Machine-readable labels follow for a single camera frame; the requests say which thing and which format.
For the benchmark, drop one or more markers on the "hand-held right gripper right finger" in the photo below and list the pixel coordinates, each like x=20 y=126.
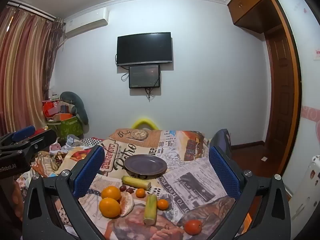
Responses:
x=223 y=173

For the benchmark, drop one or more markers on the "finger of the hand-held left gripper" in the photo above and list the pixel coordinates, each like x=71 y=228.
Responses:
x=23 y=132
x=42 y=138

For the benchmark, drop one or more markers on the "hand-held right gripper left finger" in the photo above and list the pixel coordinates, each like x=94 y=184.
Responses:
x=88 y=173

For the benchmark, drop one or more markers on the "large orange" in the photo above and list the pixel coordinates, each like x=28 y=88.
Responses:
x=111 y=193
x=109 y=207

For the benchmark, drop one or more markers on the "peeled pomelo segment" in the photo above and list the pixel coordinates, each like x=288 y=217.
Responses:
x=127 y=203

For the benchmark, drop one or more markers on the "small mandarin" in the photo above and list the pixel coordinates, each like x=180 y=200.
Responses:
x=163 y=204
x=140 y=193

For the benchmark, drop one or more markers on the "dark purple plate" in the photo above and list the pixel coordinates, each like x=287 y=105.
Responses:
x=145 y=166

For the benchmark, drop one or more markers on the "red tomato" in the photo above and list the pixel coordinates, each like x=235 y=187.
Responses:
x=193 y=227

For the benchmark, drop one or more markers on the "pile of light clothes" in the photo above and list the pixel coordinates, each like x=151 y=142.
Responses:
x=68 y=142

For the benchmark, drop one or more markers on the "green storage box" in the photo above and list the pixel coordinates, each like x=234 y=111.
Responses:
x=67 y=127

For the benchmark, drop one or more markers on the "orange cardboard box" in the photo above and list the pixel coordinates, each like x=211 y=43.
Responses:
x=64 y=116

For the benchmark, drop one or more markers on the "red bag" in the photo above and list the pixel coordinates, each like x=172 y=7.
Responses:
x=51 y=108

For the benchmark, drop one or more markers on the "black-white checkered cloth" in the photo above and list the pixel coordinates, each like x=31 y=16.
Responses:
x=91 y=142

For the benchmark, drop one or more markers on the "printed newspaper-pattern tablecloth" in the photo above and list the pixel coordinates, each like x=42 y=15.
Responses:
x=190 y=185

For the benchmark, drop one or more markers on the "dark red jujube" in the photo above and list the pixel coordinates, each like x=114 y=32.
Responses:
x=122 y=188

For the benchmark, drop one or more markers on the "dark red grapes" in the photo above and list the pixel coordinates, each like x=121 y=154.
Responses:
x=129 y=190

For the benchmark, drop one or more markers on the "grey-green plush toy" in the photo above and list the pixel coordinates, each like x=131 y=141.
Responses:
x=78 y=107

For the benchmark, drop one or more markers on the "striped red curtain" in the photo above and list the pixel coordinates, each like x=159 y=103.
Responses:
x=22 y=75

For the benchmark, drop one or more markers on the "yellow chair back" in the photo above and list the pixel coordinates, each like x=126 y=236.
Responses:
x=145 y=123

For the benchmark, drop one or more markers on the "white appliance with stickers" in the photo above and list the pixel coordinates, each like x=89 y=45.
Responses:
x=307 y=195

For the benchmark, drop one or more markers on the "wooden panel door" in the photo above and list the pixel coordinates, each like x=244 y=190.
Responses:
x=282 y=92

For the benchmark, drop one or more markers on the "white air conditioner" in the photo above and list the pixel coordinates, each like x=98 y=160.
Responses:
x=86 y=22

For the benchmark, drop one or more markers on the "curtain rod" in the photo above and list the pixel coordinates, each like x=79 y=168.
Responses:
x=32 y=8

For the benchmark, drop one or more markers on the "wooden overhead cabinet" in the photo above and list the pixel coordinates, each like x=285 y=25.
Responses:
x=252 y=2

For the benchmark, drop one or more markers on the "pink wall sticker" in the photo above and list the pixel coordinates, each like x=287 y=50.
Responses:
x=310 y=115

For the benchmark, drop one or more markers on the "small black wall monitor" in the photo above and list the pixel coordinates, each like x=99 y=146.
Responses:
x=144 y=76

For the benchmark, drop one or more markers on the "black wall television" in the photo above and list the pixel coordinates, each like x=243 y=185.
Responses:
x=145 y=48

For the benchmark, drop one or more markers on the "small pink wall note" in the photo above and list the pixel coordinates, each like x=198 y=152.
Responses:
x=317 y=55

